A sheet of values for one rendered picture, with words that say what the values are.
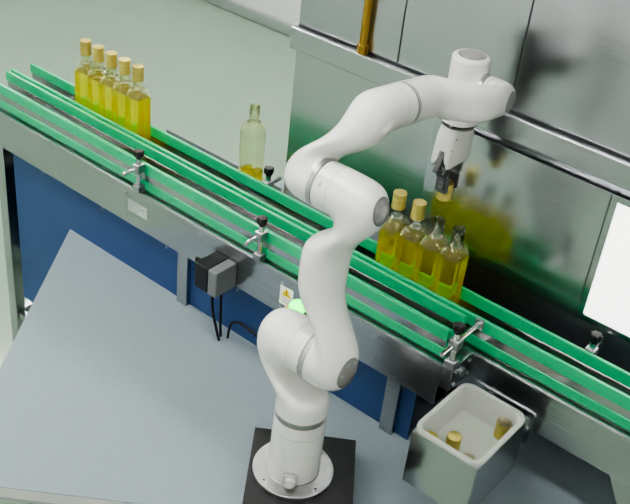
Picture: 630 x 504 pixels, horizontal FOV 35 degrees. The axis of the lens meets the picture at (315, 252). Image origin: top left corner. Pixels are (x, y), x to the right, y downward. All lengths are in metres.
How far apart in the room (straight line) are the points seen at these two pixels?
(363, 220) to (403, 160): 0.74
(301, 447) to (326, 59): 1.00
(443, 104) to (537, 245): 0.51
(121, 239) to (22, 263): 0.62
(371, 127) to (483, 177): 0.60
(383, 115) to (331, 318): 0.43
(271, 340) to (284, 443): 0.26
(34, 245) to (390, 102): 1.85
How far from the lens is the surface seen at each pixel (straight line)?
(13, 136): 3.33
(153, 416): 2.62
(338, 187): 1.91
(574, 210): 2.37
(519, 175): 2.40
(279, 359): 2.16
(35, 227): 3.46
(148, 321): 2.91
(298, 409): 2.21
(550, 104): 2.34
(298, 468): 2.33
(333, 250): 1.96
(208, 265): 2.69
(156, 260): 3.01
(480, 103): 2.13
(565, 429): 2.42
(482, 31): 2.38
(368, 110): 1.91
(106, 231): 3.14
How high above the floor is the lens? 2.56
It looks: 34 degrees down
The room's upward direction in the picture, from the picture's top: 7 degrees clockwise
